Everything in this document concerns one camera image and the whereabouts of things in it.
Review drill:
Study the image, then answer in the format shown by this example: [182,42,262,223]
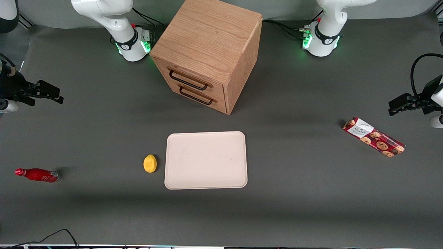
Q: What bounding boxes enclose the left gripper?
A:
[388,74,443,117]

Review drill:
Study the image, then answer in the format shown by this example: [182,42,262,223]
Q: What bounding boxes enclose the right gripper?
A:
[0,66,64,106]

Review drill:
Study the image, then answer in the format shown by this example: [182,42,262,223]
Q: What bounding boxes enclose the wooden drawer with black handle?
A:
[164,74,227,115]
[154,58,226,96]

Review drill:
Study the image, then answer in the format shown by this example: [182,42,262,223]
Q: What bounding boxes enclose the wooden drawer cabinet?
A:
[150,0,263,115]

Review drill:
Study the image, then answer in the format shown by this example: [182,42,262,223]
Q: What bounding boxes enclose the red cookie box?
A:
[342,117,406,158]

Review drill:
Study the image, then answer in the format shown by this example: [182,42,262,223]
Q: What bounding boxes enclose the red bottle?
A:
[15,168,60,183]

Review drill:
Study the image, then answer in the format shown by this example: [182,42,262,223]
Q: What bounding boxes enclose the yellow lemon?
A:
[143,154,157,173]

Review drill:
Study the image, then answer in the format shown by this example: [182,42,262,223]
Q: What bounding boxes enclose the beige rectangular tray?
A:
[164,131,248,190]

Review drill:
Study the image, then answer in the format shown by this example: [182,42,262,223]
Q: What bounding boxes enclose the black left gripper cable loop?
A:
[410,53,443,100]

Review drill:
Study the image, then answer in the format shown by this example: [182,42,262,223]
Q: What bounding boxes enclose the black right arm base cable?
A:
[132,7,165,27]

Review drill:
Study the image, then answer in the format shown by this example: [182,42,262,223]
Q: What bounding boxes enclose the thin black table-edge cable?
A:
[0,229,80,249]

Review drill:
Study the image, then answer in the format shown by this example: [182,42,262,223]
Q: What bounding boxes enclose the black left arm base cables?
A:
[262,20,312,40]

